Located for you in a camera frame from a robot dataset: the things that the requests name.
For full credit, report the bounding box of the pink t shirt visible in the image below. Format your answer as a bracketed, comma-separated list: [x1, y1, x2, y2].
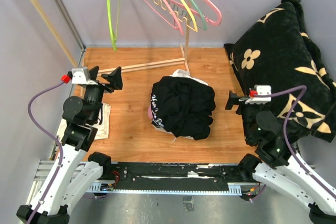
[148, 105, 153, 120]

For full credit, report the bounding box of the black floral plush blanket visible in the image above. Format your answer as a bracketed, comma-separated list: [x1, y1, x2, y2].
[224, 0, 335, 142]

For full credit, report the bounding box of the white perforated plastic basket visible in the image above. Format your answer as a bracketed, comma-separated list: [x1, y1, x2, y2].
[154, 126, 194, 140]

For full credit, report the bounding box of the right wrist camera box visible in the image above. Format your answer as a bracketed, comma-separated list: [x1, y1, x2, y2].
[245, 85, 271, 104]

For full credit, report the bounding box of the folded cream cloth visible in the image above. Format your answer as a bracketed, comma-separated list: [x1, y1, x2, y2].
[56, 103, 111, 140]

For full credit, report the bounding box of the black t shirt with print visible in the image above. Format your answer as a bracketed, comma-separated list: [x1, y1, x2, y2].
[164, 79, 216, 140]

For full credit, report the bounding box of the wooden clothes rack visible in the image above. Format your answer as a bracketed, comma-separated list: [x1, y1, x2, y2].
[30, 0, 190, 73]

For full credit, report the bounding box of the pink hanger with metal hook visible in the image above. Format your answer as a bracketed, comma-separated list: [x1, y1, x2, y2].
[123, 0, 185, 36]

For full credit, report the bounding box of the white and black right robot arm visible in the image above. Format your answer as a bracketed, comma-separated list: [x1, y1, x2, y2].
[225, 85, 335, 223]

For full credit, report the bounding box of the pink plastic hanger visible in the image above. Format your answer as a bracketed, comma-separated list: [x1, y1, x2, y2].
[167, 0, 222, 32]

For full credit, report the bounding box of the lime green hanger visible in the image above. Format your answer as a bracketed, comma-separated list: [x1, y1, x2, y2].
[104, 0, 123, 52]

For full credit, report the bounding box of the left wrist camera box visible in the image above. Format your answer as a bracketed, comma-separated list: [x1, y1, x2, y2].
[61, 67, 98, 86]

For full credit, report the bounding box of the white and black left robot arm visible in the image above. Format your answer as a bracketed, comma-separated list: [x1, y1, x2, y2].
[16, 66, 123, 223]

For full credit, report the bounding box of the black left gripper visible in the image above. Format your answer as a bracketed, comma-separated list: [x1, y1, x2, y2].
[85, 66, 123, 122]

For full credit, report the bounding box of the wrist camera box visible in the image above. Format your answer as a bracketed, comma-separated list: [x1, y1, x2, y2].
[61, 67, 98, 86]
[245, 85, 271, 104]

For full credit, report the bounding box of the white t shirt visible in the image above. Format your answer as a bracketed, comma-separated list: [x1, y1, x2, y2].
[170, 69, 208, 86]

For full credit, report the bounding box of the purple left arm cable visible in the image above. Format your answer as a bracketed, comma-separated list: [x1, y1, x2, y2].
[26, 81, 66, 224]

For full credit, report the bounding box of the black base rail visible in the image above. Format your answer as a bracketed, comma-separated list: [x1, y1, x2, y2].
[98, 162, 257, 191]

